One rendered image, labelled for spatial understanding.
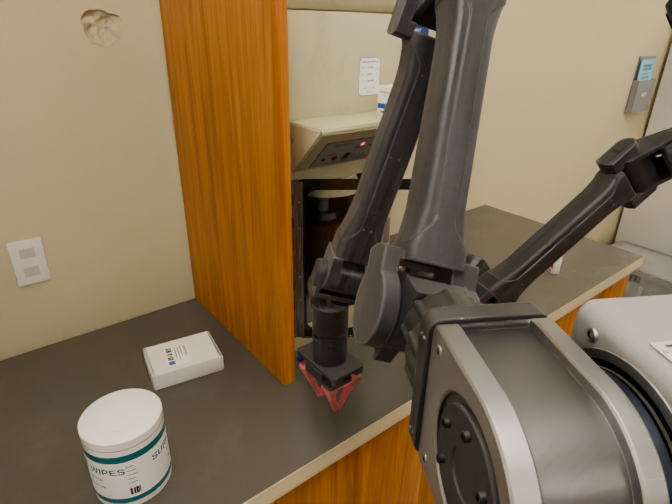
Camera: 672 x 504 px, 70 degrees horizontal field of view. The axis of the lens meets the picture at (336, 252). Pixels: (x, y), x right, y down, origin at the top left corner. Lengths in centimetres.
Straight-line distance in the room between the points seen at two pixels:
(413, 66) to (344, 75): 45
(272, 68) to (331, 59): 21
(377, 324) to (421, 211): 12
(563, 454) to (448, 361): 8
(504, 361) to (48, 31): 115
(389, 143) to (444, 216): 20
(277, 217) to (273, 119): 18
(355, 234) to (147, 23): 84
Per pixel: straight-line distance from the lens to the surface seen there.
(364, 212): 66
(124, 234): 139
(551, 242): 93
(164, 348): 124
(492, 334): 33
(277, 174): 90
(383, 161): 65
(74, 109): 129
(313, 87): 103
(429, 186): 47
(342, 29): 107
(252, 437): 104
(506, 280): 90
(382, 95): 109
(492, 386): 28
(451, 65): 52
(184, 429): 108
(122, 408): 93
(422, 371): 35
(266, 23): 88
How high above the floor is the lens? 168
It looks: 25 degrees down
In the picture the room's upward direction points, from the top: 1 degrees clockwise
